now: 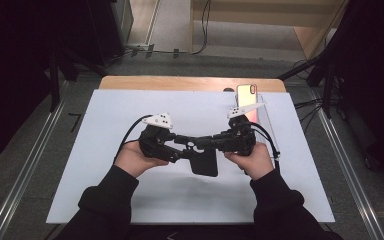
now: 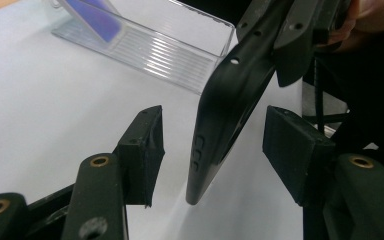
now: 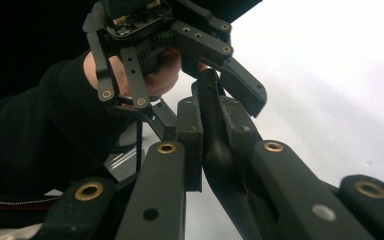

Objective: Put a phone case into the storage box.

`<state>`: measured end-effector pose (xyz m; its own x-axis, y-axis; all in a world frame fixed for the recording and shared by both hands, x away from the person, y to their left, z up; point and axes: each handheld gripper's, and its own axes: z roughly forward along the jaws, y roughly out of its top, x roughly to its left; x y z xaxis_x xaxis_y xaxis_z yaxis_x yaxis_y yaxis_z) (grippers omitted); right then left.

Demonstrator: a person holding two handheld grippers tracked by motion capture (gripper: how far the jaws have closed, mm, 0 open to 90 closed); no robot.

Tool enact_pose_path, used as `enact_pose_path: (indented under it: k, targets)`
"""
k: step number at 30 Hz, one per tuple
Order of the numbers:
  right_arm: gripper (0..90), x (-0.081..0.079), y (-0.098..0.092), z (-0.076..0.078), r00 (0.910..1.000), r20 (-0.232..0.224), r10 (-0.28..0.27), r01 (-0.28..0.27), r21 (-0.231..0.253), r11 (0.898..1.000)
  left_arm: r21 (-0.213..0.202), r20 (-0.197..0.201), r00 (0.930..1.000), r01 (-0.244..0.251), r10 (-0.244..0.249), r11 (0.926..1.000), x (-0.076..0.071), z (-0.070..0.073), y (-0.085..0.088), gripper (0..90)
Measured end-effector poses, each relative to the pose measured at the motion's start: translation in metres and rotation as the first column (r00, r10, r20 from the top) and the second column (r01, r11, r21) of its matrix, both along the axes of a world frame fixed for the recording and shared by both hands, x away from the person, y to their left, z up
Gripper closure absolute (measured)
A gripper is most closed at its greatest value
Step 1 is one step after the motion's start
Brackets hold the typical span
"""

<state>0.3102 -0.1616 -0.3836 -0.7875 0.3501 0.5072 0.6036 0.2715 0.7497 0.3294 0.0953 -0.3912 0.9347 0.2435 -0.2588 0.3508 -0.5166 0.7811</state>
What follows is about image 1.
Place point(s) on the clear plastic tray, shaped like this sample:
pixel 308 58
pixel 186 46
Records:
pixel 266 123

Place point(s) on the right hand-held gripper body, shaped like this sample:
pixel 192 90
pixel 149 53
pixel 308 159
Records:
pixel 240 140

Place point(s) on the wooden table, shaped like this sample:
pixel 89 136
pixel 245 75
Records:
pixel 166 83

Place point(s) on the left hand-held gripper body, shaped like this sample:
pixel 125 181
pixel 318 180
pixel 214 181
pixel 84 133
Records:
pixel 156 143

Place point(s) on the light wooden shelf unit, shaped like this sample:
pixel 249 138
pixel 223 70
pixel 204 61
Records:
pixel 263 16

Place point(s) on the metal floor rail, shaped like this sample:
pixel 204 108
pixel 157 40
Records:
pixel 350 173
pixel 23 173

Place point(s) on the black curtain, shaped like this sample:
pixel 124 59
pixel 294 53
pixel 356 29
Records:
pixel 373 83
pixel 10 66

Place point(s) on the person's right hand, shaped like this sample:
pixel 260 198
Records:
pixel 255 163

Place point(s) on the black stand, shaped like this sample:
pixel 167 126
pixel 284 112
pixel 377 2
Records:
pixel 326 86
pixel 55 80

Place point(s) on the black cabinet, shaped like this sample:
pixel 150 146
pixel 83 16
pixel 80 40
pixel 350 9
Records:
pixel 108 30

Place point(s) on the person's left hand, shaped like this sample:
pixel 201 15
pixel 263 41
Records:
pixel 133 160

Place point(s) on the iridescent phone case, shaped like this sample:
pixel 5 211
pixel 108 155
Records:
pixel 245 96

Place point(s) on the black phone case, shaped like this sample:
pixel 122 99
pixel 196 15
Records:
pixel 205 165

